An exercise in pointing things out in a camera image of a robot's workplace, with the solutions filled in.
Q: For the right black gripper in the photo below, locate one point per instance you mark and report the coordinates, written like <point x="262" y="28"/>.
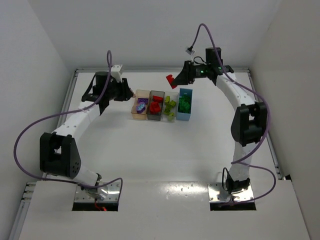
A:
<point x="187" y="73"/>

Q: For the lime square lego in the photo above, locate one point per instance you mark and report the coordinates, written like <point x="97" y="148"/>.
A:
<point x="169" y="107"/>

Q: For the clear transparent container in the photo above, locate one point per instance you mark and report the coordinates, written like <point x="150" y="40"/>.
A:
<point x="174" y="96"/>

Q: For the red long lego brick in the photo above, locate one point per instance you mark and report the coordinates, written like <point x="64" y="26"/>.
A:
<point x="170" y="80"/>

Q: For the blue container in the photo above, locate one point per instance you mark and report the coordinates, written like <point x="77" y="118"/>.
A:
<point x="182" y="116"/>

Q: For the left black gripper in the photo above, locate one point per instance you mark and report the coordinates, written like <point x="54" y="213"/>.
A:
<point x="125" y="90"/>

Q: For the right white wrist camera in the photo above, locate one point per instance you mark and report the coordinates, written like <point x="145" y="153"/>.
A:
<point x="191" y="52"/>

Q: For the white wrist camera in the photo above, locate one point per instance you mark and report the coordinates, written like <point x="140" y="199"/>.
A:
<point x="117" y="71"/>
<point x="191" y="52"/>

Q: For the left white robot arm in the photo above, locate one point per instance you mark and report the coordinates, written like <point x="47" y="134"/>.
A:
<point x="59" y="154"/>

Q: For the dark green square lego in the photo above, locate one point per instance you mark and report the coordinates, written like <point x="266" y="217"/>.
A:
<point x="184" y="104"/>

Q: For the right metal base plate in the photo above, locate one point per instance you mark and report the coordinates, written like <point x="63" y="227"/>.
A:
<point x="217" y="195"/>

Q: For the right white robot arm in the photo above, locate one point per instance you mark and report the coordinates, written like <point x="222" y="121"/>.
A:
<point x="250" y="116"/>

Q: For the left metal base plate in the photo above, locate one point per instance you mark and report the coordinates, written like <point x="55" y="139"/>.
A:
<point x="106" y="194"/>

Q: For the purple flower lego stack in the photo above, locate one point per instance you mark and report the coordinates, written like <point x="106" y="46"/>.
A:
<point x="140" y="108"/>

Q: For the metal base plate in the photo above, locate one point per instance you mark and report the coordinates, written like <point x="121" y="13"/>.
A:
<point x="106" y="194"/>
<point x="217" y="195"/>

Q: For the dark grey transparent container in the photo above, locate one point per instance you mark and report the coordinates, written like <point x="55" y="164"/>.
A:
<point x="155" y="117"/>

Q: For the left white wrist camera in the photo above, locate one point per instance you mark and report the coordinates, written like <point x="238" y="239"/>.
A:
<point x="117" y="71"/>

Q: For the red flower lego brick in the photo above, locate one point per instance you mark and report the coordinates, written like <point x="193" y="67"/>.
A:
<point x="155" y="105"/>

